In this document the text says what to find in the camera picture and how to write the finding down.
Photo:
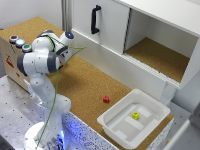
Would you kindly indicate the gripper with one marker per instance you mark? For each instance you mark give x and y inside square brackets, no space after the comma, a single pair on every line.
[63,52]

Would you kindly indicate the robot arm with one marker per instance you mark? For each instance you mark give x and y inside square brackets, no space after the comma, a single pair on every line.
[40,63]

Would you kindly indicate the green button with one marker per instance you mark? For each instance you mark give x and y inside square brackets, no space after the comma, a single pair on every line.
[26,48]

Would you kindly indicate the blue button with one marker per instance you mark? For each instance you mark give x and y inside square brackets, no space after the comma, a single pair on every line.
[20,42]

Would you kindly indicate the red button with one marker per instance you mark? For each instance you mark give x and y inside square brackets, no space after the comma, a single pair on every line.
[13,38]

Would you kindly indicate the white sliding door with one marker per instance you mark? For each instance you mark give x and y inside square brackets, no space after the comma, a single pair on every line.
[110,23]

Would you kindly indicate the pink block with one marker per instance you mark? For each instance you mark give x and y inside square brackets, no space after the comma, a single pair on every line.
[106,99]

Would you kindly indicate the white plastic box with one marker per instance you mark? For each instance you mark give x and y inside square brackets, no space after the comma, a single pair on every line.
[116,125]

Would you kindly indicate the yellow block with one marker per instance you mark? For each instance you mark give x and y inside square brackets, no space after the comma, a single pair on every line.
[135,115]

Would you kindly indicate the white cabinet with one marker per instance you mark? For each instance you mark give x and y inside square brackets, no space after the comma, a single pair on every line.
[156,20]

